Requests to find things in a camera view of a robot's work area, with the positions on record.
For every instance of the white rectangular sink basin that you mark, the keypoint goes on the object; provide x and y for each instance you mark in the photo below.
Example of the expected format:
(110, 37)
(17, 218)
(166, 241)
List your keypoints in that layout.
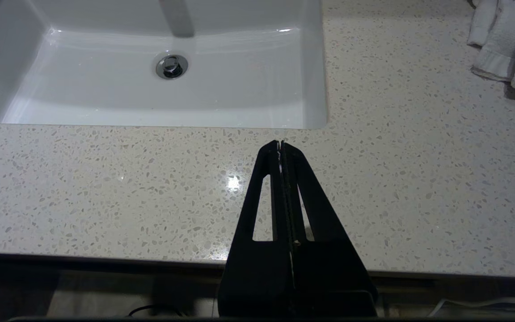
(105, 89)

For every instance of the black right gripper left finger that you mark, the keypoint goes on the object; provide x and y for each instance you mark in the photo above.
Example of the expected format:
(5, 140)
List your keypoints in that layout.
(253, 277)

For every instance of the chrome sink drain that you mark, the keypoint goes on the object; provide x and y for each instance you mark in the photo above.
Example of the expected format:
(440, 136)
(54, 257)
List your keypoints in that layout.
(171, 66)

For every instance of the white towel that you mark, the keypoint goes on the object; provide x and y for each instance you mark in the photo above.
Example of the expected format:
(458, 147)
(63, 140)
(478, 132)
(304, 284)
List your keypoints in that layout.
(508, 40)

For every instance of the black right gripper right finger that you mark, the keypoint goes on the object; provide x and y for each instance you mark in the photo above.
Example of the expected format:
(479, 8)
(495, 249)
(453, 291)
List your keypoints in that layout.
(329, 277)

